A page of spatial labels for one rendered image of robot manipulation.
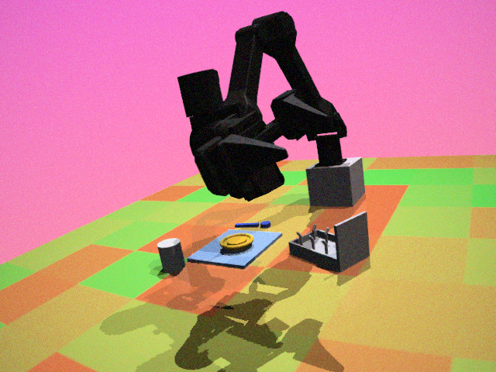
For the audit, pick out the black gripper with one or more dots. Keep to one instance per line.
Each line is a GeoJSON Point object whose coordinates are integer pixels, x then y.
{"type": "Point", "coordinates": [237, 147]}

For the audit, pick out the dark grey dish rack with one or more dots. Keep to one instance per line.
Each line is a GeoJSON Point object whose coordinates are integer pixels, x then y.
{"type": "Point", "coordinates": [340, 251]}

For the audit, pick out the light blue flat mat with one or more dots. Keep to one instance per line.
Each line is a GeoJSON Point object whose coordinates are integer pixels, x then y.
{"type": "Point", "coordinates": [214, 254]}

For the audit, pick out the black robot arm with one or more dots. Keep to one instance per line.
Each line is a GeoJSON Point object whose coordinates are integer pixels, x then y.
{"type": "Point", "coordinates": [274, 35]}

